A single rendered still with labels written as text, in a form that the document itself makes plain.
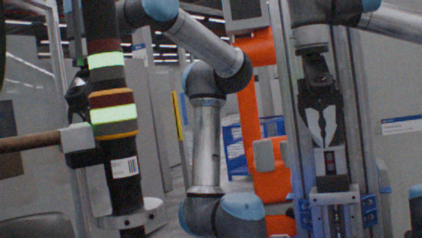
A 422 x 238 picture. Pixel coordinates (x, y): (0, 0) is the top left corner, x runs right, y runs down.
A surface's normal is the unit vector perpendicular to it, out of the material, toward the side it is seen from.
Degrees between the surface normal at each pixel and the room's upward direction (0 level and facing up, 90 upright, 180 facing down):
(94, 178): 90
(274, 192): 90
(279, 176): 90
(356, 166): 90
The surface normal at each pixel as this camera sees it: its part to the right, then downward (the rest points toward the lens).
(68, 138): 0.45, -0.01
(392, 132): -0.14, 0.07
